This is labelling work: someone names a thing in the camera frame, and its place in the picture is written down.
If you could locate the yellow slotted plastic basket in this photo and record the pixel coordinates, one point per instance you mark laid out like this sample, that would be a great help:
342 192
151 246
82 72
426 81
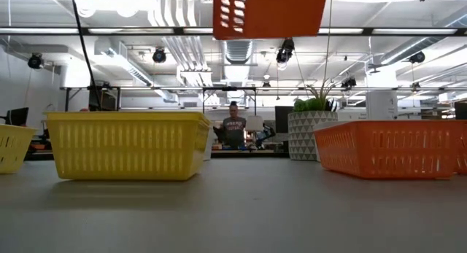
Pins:
127 147
14 149

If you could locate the orange slotted plastic basket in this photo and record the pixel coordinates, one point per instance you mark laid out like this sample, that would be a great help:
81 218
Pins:
462 151
277 12
386 151

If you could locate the black background robot arm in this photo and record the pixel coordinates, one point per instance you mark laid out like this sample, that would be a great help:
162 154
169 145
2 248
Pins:
265 134

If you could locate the black shelf unit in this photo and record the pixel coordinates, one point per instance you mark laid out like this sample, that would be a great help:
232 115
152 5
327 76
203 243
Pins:
107 98

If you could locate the person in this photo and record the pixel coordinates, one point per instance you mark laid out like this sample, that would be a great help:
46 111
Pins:
234 131

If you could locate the white lamp shade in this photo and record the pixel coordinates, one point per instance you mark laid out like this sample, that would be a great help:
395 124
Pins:
254 123

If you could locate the dark background workbench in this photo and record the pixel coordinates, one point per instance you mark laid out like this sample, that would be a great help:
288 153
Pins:
251 153

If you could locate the black monitor screen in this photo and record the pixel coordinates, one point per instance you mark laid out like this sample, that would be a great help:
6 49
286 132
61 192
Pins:
281 120

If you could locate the triangle patterned planter pot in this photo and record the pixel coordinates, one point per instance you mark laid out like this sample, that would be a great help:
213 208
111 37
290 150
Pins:
306 136

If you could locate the green potted plant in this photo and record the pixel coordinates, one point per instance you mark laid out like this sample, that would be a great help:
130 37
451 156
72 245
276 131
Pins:
315 101

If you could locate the black ceiling spotlight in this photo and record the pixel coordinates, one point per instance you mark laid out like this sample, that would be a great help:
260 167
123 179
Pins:
417 57
284 52
349 82
159 55
35 61

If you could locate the white box cabinet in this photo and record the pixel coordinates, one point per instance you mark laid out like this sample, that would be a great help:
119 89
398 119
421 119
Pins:
381 105

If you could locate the red round knob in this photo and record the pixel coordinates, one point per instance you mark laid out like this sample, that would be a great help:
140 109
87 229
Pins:
84 109

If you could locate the black desk monitor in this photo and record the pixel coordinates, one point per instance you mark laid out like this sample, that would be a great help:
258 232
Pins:
17 116

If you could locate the black metal frame rig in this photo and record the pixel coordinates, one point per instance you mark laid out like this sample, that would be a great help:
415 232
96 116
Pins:
229 89

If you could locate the silver round air duct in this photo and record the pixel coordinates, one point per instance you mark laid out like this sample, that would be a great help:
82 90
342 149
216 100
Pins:
239 50

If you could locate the black overhead frame bar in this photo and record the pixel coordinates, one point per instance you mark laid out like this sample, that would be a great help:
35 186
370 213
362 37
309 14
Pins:
109 31

